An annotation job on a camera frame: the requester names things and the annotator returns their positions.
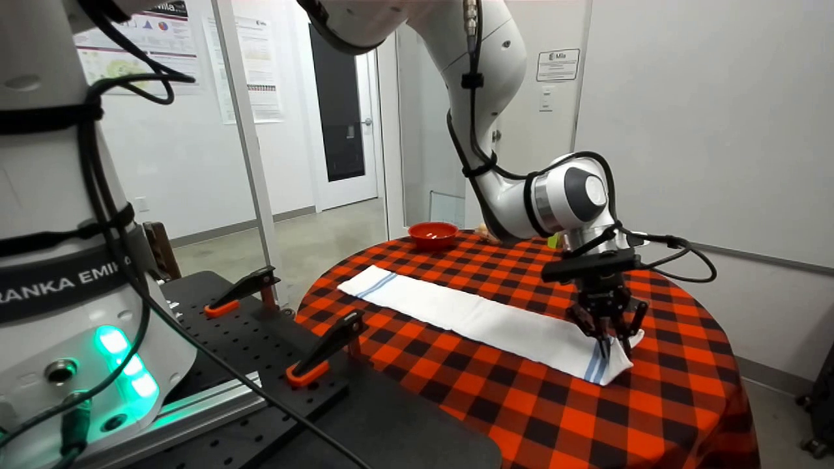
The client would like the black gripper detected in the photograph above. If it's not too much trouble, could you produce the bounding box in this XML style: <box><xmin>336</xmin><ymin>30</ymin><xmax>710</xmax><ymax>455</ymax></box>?
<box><xmin>543</xmin><ymin>251</ymin><xmax>650</xmax><ymax>361</ymax></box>

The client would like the white towel with blue stripes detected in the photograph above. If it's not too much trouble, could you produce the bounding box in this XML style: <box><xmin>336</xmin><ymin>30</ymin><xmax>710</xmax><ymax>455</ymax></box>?
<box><xmin>340</xmin><ymin>267</ymin><xmax>633</xmax><ymax>386</ymax></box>

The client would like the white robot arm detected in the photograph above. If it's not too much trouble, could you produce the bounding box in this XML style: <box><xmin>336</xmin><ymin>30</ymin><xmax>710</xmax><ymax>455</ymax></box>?
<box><xmin>298</xmin><ymin>0</ymin><xmax>646</xmax><ymax>358</ymax></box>

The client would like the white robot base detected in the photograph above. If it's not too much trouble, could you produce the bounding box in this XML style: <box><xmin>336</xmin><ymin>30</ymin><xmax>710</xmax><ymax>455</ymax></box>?
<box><xmin>0</xmin><ymin>0</ymin><xmax>195</xmax><ymax>469</ymax></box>

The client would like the orange black checkered tablecloth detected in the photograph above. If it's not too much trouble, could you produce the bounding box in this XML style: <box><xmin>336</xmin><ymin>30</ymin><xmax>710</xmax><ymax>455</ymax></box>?
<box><xmin>298</xmin><ymin>233</ymin><xmax>762</xmax><ymax>469</ymax></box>

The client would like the red bowl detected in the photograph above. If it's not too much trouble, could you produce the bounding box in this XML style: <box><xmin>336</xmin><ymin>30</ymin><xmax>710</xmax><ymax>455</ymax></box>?
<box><xmin>410</xmin><ymin>223</ymin><xmax>458</xmax><ymax>254</ymax></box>

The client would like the paper sign on door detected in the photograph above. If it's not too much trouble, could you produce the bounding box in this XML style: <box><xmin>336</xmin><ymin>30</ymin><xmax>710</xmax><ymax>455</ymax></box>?
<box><xmin>538</xmin><ymin>48</ymin><xmax>581</xmax><ymax>85</ymax></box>

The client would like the near orange black clamp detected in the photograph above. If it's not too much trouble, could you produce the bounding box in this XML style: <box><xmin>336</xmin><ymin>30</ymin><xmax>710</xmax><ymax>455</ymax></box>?
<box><xmin>284</xmin><ymin>314</ymin><xmax>366</xmax><ymax>388</ymax></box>

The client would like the orange black clamp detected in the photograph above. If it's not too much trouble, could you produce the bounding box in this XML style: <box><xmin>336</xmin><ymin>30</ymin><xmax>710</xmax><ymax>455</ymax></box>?
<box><xmin>204</xmin><ymin>267</ymin><xmax>278</xmax><ymax>322</ymax></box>
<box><xmin>284</xmin><ymin>314</ymin><xmax>366</xmax><ymax>388</ymax></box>

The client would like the far orange black clamp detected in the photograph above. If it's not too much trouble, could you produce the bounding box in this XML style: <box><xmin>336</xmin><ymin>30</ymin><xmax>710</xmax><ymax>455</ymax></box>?
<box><xmin>204</xmin><ymin>267</ymin><xmax>278</xmax><ymax>322</ymax></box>

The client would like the black perforated mounting board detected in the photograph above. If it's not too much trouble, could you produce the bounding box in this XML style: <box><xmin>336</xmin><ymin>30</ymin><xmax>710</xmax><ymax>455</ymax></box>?
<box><xmin>131</xmin><ymin>272</ymin><xmax>500</xmax><ymax>469</ymax></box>

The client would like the dark glass door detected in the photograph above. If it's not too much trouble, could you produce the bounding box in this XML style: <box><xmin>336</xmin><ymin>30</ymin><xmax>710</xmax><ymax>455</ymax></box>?
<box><xmin>310</xmin><ymin>30</ymin><xmax>366</xmax><ymax>182</ymax></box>

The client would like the metal frame post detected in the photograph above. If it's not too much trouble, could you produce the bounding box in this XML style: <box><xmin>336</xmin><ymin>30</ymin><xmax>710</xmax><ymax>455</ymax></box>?
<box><xmin>211</xmin><ymin>0</ymin><xmax>276</xmax><ymax>263</ymax></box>

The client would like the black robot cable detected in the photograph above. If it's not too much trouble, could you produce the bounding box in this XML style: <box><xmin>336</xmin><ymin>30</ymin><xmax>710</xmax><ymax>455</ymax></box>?
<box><xmin>50</xmin><ymin>0</ymin><xmax>375</xmax><ymax>469</ymax></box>

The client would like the wall poster left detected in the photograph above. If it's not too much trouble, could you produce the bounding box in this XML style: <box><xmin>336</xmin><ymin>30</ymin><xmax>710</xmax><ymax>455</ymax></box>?
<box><xmin>71</xmin><ymin>0</ymin><xmax>195</xmax><ymax>104</ymax></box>

